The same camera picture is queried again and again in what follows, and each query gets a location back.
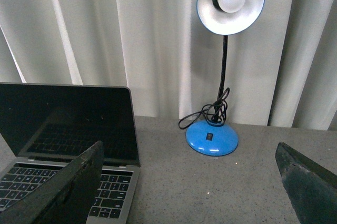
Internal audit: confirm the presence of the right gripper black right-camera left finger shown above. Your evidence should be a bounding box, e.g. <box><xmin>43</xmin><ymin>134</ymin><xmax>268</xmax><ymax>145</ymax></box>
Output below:
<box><xmin>1</xmin><ymin>141</ymin><xmax>104</xmax><ymax>223</ymax></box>

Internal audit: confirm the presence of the black lamp power cable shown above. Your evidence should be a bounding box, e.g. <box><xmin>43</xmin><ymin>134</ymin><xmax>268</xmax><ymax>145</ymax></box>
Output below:
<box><xmin>179</xmin><ymin>87</ymin><xmax>231</xmax><ymax>130</ymax></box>

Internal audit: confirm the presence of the white curtain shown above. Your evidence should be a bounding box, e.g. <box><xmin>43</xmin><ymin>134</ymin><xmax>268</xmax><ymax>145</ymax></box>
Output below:
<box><xmin>1</xmin><ymin>0</ymin><xmax>336</xmax><ymax>130</ymax></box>

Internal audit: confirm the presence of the grey laptop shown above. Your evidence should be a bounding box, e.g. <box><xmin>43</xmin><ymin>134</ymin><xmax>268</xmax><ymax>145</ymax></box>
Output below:
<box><xmin>1</xmin><ymin>83</ymin><xmax>140</xmax><ymax>223</ymax></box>

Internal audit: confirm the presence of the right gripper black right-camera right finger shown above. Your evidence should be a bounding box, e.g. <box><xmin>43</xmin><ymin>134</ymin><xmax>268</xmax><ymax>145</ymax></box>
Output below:
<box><xmin>275</xmin><ymin>142</ymin><xmax>336</xmax><ymax>223</ymax></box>

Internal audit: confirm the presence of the blue desk lamp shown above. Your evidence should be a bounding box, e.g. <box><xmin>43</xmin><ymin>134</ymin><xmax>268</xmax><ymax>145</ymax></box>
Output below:
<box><xmin>183</xmin><ymin>0</ymin><xmax>265</xmax><ymax>157</ymax></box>

